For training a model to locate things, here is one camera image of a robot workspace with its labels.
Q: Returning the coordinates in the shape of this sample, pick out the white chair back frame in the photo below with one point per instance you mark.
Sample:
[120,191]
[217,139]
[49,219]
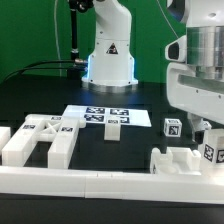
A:
[61,132]

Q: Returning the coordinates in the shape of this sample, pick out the black camera stand pole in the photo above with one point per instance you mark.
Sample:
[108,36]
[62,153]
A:
[79,65]

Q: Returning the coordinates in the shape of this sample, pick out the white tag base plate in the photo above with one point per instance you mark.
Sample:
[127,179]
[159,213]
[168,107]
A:
[99,115]

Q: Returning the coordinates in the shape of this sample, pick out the white tagged cube left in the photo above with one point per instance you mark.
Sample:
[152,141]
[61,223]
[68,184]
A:
[172,127]

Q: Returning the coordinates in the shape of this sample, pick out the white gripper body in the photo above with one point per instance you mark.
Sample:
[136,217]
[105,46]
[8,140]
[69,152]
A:
[199,96]

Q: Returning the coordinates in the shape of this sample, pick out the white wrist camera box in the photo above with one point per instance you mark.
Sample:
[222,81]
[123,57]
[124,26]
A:
[177,50]

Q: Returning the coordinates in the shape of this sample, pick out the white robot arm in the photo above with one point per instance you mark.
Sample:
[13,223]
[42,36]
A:
[195,73]

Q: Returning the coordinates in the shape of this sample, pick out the white U-shaped fence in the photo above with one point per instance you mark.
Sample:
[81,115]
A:
[109,185]

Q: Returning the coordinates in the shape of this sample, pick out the white chair seat part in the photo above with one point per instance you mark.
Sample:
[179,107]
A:
[176,160]

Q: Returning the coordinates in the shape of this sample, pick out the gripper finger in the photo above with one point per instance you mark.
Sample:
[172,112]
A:
[198,126]

